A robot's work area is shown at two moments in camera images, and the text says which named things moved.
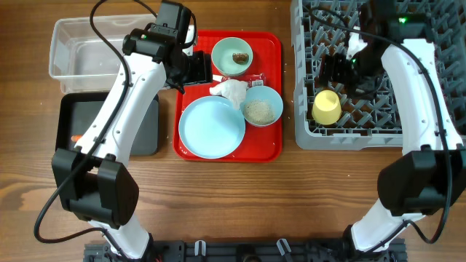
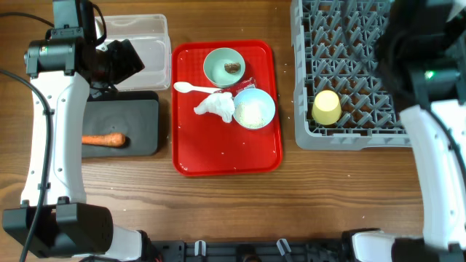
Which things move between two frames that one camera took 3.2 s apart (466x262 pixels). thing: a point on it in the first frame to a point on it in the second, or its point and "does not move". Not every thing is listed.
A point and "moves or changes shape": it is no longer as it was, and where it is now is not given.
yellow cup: [326, 107] does not move
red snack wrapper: [253, 80] to [235, 89]
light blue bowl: [263, 106] moves or changes shape
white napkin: [236, 90] to [218, 103]
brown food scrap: [240, 57] to [232, 68]
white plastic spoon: [217, 78] to [183, 87]
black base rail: [247, 250] does not move
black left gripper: [204, 71] to [130, 62]
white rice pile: [259, 111] to [249, 116]
